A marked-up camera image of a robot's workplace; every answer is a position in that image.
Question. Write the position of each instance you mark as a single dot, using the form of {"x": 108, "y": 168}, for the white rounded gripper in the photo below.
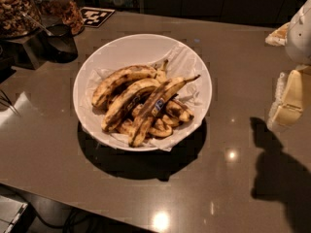
{"x": 299, "y": 36}

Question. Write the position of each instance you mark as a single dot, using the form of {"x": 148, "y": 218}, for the spotted banana with blue sticker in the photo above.
{"x": 152, "y": 107}

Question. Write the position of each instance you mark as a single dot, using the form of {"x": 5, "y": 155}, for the right small spotted banana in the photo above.
{"x": 175, "y": 113}

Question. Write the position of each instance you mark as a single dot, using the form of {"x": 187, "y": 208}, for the small bottom banana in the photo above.
{"x": 160, "y": 129}

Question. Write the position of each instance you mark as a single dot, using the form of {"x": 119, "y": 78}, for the white ceramic bowl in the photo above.
{"x": 139, "y": 49}

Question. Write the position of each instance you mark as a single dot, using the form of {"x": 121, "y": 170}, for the top spotted banana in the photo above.
{"x": 124, "y": 75}

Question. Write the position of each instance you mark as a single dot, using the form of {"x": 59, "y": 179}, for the middle spotted banana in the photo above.
{"x": 124, "y": 102}

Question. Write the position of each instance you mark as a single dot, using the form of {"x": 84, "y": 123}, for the black scoop bowl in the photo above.
{"x": 61, "y": 47}

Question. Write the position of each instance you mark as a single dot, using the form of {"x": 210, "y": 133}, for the black white fiducial marker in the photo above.
{"x": 94, "y": 17}

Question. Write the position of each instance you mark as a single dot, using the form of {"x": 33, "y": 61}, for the glass jar of nuts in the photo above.
{"x": 67, "y": 11}

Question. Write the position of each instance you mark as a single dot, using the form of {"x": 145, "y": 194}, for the dark jar stand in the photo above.
{"x": 27, "y": 51}

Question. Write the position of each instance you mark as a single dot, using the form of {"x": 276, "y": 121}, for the glass jar of cashews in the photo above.
{"x": 13, "y": 20}

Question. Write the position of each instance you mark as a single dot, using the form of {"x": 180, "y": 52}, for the metal spoon handle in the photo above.
{"x": 39, "y": 24}

